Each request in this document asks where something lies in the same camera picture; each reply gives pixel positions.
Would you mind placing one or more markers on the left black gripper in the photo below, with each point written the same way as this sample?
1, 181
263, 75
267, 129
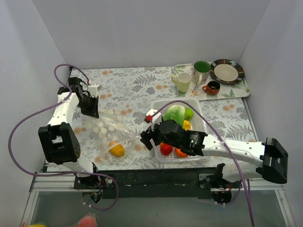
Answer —
89, 105

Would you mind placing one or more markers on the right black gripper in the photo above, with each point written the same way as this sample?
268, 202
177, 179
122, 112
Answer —
150, 135

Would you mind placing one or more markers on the clear zip top bag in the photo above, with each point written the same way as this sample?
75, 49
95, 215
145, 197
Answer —
110, 126

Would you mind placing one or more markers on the fake green lettuce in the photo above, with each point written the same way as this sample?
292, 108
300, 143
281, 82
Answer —
176, 113

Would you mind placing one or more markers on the fake yellow lemon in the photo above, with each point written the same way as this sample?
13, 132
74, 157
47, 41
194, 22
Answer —
186, 125

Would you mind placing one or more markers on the fake green cabbage ball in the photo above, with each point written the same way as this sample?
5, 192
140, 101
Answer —
188, 114

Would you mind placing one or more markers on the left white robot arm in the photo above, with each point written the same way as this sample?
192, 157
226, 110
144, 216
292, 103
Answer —
59, 142

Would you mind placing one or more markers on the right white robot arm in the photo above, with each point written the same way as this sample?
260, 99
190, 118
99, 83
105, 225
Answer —
267, 160

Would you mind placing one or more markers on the fake yellow orange fruit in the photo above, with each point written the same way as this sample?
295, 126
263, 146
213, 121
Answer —
118, 150

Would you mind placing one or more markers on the bag of fake food foreground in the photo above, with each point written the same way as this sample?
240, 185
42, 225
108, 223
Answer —
89, 220

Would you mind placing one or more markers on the floral tablecloth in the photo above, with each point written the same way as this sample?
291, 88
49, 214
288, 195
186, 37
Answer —
129, 93

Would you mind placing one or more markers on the white plastic basket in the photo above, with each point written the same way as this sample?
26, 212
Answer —
196, 122

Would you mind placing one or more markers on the pale yellow mug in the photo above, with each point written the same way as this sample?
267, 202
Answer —
182, 81

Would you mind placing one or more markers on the small orange brown cup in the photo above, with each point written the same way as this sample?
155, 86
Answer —
212, 88

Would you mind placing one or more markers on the green interior floral mug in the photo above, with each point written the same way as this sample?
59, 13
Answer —
200, 72

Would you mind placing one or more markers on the brown rimmed ceramic plate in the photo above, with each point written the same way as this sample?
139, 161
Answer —
227, 71

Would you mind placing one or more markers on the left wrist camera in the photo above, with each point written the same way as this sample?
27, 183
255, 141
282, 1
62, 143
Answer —
93, 89

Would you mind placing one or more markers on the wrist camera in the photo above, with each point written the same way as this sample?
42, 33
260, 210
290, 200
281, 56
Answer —
153, 117
93, 89

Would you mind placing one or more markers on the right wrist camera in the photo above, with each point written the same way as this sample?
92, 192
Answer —
153, 117

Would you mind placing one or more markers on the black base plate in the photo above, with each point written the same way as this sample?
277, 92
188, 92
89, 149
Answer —
195, 182

